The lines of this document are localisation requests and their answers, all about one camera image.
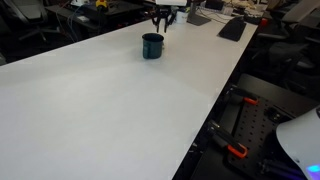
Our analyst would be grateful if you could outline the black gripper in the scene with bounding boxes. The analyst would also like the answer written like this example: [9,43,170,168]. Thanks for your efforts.
[151,5,178,34]

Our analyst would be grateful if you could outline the grey monitor stand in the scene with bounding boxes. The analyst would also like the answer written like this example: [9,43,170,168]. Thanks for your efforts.
[186,0,212,27]

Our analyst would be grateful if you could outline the white mug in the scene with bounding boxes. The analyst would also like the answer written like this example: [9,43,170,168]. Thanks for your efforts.
[175,10,190,25]

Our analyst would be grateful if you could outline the yellow toy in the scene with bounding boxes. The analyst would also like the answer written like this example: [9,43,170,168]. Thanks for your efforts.
[95,0,110,10]

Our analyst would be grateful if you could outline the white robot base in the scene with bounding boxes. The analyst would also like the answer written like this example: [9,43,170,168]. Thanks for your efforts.
[275,106,320,180]

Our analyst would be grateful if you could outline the dark teal mug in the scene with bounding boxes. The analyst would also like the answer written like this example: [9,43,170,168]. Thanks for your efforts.
[141,32,165,61]

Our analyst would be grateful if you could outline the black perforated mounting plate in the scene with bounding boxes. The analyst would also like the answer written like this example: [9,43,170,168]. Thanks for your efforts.
[227,96,298,178]

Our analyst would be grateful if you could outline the black keyboard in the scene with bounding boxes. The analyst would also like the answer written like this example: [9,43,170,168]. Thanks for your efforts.
[217,16,248,43]

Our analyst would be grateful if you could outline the black office chair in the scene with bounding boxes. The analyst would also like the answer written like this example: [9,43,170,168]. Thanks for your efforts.
[255,31,320,99]

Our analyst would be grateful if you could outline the black clamp orange handle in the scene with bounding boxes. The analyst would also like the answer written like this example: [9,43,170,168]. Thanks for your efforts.
[207,120,249,160]
[225,87,260,107]

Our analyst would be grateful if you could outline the black side desk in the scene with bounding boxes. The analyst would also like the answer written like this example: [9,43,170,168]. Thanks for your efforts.
[45,0,154,36]

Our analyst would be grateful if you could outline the blue cables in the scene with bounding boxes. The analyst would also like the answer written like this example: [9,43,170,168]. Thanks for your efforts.
[65,4,83,43]

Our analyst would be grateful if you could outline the grey office chair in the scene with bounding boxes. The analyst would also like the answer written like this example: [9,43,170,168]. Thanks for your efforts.
[0,0,48,43]

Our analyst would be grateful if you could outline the black robot cart top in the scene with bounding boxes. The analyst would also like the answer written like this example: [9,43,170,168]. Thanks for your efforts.
[190,73,320,180]

